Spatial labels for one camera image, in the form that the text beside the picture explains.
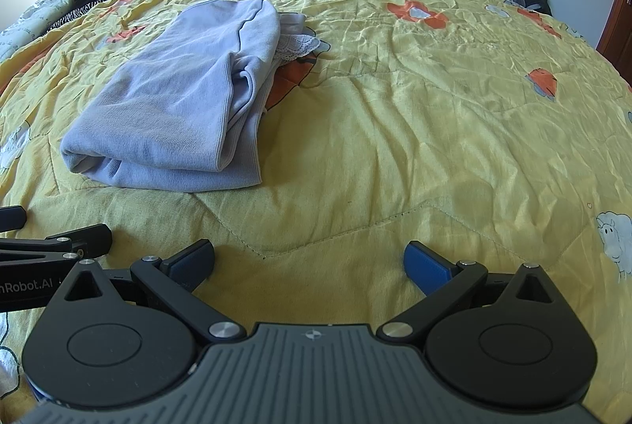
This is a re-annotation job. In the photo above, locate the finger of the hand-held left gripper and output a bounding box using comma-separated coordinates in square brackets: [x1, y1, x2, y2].
[0, 224, 114, 264]
[0, 205, 27, 233]

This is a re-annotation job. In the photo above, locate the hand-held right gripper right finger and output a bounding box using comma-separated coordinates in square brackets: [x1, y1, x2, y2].
[376, 241, 564, 347]

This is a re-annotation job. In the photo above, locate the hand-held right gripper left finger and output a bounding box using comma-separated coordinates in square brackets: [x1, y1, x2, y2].
[59, 239, 248, 347]

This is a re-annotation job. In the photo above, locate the lavender knit sweater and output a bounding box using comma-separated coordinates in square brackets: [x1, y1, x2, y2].
[60, 0, 323, 193]

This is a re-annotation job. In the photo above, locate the yellow printed quilt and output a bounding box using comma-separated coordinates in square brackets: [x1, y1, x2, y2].
[0, 0, 632, 411]

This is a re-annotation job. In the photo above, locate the wooden door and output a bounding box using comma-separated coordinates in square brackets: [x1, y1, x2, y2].
[595, 0, 632, 90]

